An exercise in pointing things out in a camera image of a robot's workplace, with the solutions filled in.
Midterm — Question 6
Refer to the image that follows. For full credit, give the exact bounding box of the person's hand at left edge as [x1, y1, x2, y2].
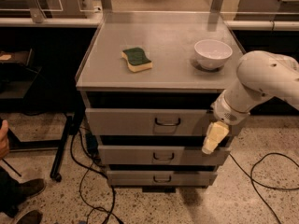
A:
[0, 120, 9, 160]

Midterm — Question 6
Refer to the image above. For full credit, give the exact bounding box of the grey bottom drawer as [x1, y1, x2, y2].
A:
[107, 171, 217, 187]

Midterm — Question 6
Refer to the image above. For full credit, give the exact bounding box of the brown upper shoe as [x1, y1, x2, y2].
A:
[17, 178, 46, 201]

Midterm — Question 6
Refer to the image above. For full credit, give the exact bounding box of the white horizontal rail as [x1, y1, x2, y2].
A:
[0, 18, 100, 28]

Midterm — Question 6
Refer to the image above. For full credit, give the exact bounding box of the green and yellow sponge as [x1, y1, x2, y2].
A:
[121, 48, 152, 73]

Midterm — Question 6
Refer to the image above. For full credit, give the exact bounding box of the white ceramic bowl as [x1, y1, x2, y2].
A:
[194, 39, 233, 71]

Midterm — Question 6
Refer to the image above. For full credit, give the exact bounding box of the black cable on floor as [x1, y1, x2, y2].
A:
[229, 152, 299, 224]
[69, 126, 125, 224]

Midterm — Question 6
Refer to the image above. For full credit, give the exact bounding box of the grey top drawer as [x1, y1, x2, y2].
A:
[85, 107, 247, 137]

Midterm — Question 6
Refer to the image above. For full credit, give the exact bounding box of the grey metal drawer cabinet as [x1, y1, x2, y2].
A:
[77, 12, 244, 175]

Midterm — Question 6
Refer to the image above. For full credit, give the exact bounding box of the grey drawer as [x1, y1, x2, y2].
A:
[107, 171, 217, 187]
[85, 107, 247, 137]
[98, 146, 229, 166]

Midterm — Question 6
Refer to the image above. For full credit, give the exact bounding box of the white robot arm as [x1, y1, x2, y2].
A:
[202, 50, 299, 154]

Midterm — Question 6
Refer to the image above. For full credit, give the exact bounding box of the black cable on left floor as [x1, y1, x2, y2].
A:
[69, 126, 125, 224]

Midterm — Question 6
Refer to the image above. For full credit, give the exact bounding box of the brown lower shoe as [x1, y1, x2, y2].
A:
[16, 210, 43, 224]

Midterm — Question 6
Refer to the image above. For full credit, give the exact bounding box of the brown shoe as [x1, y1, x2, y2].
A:
[16, 210, 43, 224]
[17, 178, 46, 201]

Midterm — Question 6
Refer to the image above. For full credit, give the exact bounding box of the grey middle drawer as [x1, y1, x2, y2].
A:
[98, 146, 229, 166]

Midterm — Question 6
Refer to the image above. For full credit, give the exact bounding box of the black cable on right floor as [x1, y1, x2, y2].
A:
[229, 152, 299, 224]

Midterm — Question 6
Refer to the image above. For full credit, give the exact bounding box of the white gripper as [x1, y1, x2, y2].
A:
[202, 92, 249, 154]

